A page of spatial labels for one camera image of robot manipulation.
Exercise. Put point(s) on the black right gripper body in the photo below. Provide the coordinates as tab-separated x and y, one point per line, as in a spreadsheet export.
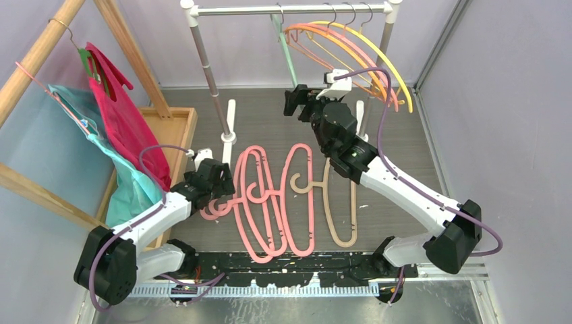
316	119

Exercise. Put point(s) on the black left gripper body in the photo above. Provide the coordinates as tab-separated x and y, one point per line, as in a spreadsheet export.
189	175

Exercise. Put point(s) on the grey-green thin hanger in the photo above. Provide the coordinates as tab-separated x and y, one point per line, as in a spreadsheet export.
278	21

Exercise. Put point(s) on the orange thin hanger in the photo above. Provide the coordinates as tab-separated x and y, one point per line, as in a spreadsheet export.
380	85

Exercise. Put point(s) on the thin pink hanger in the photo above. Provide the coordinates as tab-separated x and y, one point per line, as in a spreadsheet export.
53	96
339	35

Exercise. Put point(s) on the yellow thin hanger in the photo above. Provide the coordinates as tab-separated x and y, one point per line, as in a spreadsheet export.
402	92

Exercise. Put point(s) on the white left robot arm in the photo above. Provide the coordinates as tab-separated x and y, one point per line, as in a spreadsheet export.
114	260

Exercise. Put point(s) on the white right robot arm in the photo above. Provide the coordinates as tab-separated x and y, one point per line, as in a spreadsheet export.
452	231

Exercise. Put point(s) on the pink plastic hanger middle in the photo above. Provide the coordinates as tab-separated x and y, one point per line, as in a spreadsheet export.
261	192

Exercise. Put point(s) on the pink plastic hanger right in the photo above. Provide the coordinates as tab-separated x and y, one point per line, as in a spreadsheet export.
297	210

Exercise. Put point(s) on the wooden tray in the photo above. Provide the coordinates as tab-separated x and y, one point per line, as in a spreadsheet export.
177	130

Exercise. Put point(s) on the beige plastic hanger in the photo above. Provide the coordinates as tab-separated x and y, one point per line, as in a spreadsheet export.
323	185

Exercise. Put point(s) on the teal garment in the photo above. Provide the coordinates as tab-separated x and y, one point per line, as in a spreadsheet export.
135	191

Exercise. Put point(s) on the white metal clothes rack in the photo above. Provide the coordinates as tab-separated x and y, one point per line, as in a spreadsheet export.
192	12

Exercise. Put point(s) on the red garment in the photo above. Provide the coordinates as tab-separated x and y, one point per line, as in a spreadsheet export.
126	129

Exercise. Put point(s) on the green hanger with metal hook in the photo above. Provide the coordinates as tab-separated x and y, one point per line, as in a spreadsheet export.
90	63

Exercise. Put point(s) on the thin pink hanger on wood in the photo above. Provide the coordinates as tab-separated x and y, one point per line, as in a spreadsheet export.
53	96

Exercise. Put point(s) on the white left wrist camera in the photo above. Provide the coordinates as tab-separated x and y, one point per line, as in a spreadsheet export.
198	156

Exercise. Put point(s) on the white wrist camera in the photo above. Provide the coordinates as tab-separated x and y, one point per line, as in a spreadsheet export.
198	156
338	84

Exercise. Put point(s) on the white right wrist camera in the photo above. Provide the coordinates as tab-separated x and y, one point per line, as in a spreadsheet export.
338	84

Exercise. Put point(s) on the slotted cable duct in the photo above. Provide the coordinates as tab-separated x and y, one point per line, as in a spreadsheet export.
171	290

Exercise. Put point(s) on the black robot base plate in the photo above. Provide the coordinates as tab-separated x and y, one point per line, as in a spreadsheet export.
331	269

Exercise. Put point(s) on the wooden clothes rack frame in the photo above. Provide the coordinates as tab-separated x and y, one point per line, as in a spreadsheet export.
17	84

